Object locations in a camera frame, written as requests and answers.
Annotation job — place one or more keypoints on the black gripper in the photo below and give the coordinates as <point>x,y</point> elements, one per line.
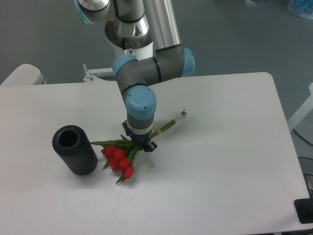
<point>144,141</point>

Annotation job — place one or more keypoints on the red tulip bouquet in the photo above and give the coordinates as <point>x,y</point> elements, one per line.
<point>121,153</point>

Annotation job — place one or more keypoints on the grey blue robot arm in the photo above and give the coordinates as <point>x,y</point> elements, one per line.
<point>135,77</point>

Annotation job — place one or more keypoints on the black ribbed cylindrical vase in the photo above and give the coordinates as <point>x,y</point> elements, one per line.
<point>73,147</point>

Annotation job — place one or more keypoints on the white rounded side table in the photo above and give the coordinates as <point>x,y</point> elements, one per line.
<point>24,75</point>

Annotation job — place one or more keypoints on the white furniture piece right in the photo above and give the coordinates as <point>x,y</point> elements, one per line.
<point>302,111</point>

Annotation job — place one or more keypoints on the black box at table edge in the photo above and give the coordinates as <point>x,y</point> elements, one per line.
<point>304,210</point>

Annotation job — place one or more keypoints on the blue plastic bag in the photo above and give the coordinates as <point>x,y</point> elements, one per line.
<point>303,8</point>

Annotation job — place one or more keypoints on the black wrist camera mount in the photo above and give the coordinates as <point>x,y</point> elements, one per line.
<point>127,129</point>

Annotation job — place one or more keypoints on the white pedestal base frame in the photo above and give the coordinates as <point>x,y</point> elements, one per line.
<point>93,74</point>

